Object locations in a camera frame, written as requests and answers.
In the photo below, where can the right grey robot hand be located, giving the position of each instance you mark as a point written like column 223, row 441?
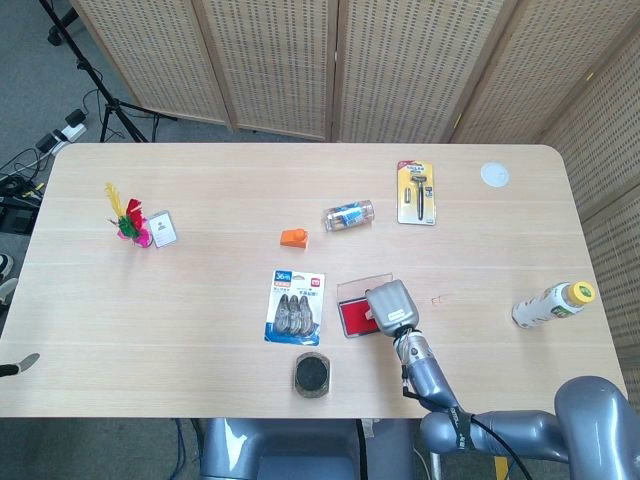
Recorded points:
column 392, row 307

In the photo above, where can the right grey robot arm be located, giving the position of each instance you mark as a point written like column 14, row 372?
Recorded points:
column 500, row 430

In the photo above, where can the red ink pad case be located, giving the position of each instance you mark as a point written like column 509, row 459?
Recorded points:
column 352, row 315

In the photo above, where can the correction tape blister pack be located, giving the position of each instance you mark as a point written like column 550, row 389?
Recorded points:
column 295, row 310

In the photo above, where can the clear plastic tube container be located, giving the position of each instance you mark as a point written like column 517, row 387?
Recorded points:
column 348, row 216

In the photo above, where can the glass jar black lid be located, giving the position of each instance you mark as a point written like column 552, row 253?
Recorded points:
column 312, row 374

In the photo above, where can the yellow razor blister pack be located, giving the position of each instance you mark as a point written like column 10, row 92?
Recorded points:
column 417, row 195

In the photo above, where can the orange plastic block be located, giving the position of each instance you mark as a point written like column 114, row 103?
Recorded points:
column 292, row 240

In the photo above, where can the white bottle yellow cap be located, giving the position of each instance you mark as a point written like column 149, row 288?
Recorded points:
column 542, row 306

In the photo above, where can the metal table leg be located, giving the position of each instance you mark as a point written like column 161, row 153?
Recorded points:
column 435, row 467

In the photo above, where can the white round table grommet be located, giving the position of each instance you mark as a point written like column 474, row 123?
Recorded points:
column 496, row 175

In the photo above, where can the grey robot torso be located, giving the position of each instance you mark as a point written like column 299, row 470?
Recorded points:
column 300, row 450

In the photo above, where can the small photo card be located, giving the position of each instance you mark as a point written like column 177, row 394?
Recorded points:
column 163, row 230

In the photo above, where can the colourful feather shuttlecock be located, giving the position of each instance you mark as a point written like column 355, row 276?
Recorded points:
column 131, row 222

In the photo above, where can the black tripod stand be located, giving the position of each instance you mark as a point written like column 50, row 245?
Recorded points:
column 107, row 107

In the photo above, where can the white power strip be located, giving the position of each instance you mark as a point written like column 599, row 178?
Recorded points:
column 67, row 132

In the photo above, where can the white black shoe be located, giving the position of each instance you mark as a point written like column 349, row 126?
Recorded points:
column 5, row 266
column 7, row 291

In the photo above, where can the black floor box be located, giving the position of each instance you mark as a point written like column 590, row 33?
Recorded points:
column 17, row 216

